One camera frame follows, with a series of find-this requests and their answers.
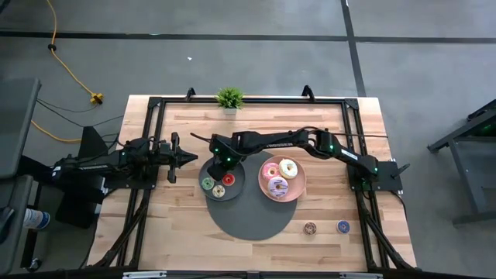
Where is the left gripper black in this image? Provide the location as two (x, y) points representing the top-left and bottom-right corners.
(157, 132), (198, 184)

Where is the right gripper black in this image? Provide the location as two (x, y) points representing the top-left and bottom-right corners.
(207, 143), (243, 182)

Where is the large pink frosted donut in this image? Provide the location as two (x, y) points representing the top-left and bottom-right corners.
(261, 162), (281, 181)

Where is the large purple frosted donut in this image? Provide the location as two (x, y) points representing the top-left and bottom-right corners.
(267, 176), (290, 198)

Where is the large white frosted donut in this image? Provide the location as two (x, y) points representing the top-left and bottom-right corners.
(278, 158), (299, 180)

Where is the small dark grey plate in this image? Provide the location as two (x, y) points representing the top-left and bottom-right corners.
(198, 157), (246, 202)

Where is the large grey round placemat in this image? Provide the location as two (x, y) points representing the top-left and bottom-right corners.
(205, 149), (298, 241)

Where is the green plant in white pot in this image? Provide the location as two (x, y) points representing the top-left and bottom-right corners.
(215, 84), (246, 115)

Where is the pink round plate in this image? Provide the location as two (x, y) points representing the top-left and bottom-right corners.
(257, 154), (307, 203)

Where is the black floor stand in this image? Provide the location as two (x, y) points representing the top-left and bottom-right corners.
(56, 126), (109, 229)

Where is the white and blue bottle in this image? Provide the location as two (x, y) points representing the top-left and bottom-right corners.
(22, 208), (51, 232)

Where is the grey desk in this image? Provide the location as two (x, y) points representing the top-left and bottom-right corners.
(0, 78), (42, 179)

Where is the grey chair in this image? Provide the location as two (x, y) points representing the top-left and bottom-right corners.
(0, 174), (34, 274)

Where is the dark metal side table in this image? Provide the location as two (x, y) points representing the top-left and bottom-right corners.
(428, 99), (496, 226)

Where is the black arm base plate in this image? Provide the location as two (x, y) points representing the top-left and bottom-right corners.
(101, 158), (158, 191)
(348, 160), (404, 193)

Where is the yellow extension cable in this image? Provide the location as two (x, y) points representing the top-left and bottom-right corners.
(30, 0), (105, 143)

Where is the silver metal bracket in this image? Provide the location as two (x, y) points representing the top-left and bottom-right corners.
(122, 270), (167, 279)
(339, 272), (383, 279)

